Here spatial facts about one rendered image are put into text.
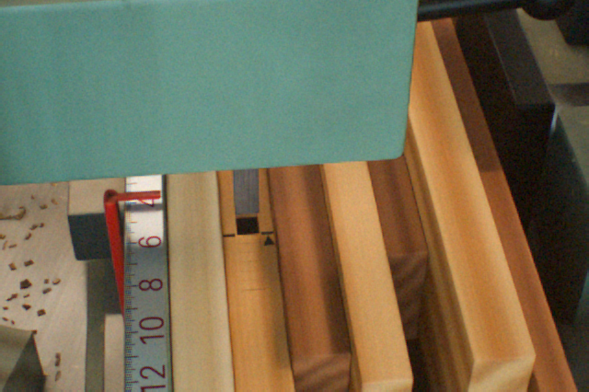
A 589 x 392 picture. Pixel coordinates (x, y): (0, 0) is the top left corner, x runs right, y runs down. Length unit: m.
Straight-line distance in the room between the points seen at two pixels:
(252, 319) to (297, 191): 0.06
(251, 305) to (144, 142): 0.08
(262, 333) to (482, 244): 0.08
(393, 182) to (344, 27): 0.12
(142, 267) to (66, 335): 0.19
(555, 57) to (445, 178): 0.10
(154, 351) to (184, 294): 0.03
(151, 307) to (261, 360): 0.04
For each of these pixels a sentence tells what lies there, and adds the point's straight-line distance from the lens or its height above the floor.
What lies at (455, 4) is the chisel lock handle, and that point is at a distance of 0.36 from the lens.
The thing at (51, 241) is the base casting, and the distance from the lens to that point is 0.62.
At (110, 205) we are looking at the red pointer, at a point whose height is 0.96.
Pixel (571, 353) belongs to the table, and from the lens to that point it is 0.45.
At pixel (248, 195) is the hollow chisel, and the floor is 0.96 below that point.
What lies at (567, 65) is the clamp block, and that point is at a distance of 0.48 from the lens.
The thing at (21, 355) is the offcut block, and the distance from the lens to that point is 0.53.
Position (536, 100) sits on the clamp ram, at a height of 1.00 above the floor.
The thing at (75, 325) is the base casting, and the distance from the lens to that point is 0.58.
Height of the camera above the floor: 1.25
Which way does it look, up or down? 44 degrees down
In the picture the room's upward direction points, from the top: straight up
